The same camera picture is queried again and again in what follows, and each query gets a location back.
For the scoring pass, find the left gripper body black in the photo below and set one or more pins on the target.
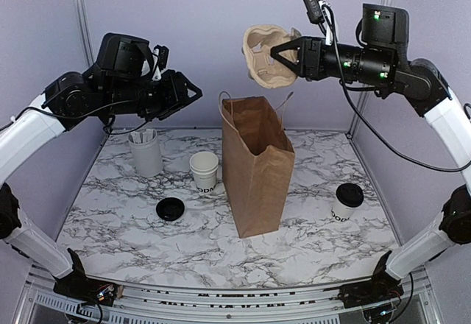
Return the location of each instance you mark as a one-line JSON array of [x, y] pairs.
[[152, 101]]

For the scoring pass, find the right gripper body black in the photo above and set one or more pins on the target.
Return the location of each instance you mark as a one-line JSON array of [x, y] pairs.
[[373, 65]]

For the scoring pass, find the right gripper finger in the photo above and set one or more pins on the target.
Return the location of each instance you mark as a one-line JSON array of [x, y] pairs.
[[290, 51], [290, 61]]

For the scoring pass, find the brown pulp cup carrier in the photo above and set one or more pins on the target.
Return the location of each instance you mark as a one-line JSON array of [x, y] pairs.
[[257, 43]]

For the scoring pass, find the brown paper bag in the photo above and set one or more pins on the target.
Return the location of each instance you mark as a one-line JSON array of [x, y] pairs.
[[257, 163]]

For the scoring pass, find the white paper cup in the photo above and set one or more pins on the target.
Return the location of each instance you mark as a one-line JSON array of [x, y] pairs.
[[341, 212]]

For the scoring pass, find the black plastic cup lid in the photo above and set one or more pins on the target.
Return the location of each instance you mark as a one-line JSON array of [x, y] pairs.
[[349, 194]]

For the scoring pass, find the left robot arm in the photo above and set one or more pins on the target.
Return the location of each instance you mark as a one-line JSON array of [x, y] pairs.
[[33, 128]]

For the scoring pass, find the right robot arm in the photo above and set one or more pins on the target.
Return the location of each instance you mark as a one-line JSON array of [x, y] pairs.
[[429, 94]]

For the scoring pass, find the white sugar packets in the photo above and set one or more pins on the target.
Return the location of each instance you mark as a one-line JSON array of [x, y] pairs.
[[142, 136]]

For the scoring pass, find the grey cylindrical canister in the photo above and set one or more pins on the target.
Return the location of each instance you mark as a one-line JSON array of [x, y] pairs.
[[147, 158]]

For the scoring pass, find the stack of white paper cups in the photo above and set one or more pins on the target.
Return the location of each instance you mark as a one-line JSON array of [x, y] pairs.
[[204, 166]]

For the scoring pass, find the left aluminium frame post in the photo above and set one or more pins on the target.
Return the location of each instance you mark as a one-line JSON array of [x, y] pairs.
[[84, 33]]

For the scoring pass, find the front aluminium rail base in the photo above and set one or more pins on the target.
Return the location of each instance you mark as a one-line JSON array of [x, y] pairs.
[[413, 302]]

